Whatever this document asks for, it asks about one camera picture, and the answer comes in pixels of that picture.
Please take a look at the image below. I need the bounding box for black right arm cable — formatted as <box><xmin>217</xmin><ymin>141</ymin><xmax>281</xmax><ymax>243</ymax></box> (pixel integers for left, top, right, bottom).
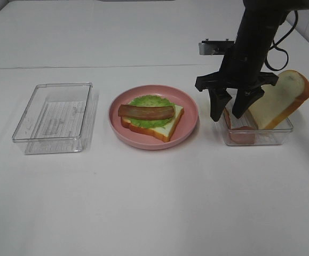
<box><xmin>263</xmin><ymin>7</ymin><xmax>299</xmax><ymax>72</ymax></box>

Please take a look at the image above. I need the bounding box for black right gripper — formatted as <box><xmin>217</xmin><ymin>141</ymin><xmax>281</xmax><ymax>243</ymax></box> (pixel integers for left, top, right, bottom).
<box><xmin>195</xmin><ymin>46</ymin><xmax>278</xmax><ymax>122</ymax></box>

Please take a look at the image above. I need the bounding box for bread slice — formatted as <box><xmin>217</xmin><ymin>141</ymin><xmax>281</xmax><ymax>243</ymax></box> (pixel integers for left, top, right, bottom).
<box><xmin>121</xmin><ymin>105</ymin><xmax>184</xmax><ymax>142</ymax></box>

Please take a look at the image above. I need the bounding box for bacon strip tray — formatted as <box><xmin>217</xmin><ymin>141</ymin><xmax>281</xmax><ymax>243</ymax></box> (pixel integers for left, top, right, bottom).
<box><xmin>117</xmin><ymin>105</ymin><xmax>175</xmax><ymax>121</ymax></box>
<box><xmin>223</xmin><ymin>109</ymin><xmax>256</xmax><ymax>146</ymax></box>

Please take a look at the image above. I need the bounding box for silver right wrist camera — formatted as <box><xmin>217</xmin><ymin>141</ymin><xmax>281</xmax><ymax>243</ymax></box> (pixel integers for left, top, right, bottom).
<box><xmin>199</xmin><ymin>38</ymin><xmax>235</xmax><ymax>55</ymax></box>

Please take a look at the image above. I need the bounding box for bread slice right tray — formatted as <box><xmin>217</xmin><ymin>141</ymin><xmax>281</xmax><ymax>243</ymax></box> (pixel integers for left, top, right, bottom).
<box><xmin>248</xmin><ymin>70</ymin><xmax>309</xmax><ymax>130</ymax></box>

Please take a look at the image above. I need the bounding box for pink round plate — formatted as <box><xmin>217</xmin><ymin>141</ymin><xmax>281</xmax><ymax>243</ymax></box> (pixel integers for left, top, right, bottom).
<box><xmin>108</xmin><ymin>85</ymin><xmax>199</xmax><ymax>150</ymax></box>

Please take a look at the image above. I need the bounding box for clear plastic tray right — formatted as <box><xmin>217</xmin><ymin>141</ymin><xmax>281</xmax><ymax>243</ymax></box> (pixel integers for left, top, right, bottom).
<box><xmin>216</xmin><ymin>107</ymin><xmax>294</xmax><ymax>146</ymax></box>

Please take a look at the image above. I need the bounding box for clear plastic tray left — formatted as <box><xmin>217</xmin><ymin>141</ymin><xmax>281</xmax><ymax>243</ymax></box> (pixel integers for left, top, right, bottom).
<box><xmin>12</xmin><ymin>82</ymin><xmax>99</xmax><ymax>155</ymax></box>

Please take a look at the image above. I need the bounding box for clear plastic tray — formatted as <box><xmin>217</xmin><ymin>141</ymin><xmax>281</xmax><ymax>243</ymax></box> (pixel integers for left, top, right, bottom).
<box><xmin>12</xmin><ymin>82</ymin><xmax>99</xmax><ymax>155</ymax></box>
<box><xmin>216</xmin><ymin>107</ymin><xmax>294</xmax><ymax>146</ymax></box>

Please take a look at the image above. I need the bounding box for green lettuce leaf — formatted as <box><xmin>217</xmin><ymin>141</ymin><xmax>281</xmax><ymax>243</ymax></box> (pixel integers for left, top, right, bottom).
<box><xmin>122</xmin><ymin>95</ymin><xmax>175</xmax><ymax>129</ymax></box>

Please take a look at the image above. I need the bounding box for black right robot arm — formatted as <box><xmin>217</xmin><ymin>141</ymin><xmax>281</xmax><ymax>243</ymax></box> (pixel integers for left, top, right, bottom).
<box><xmin>195</xmin><ymin>0</ymin><xmax>309</xmax><ymax>122</ymax></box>

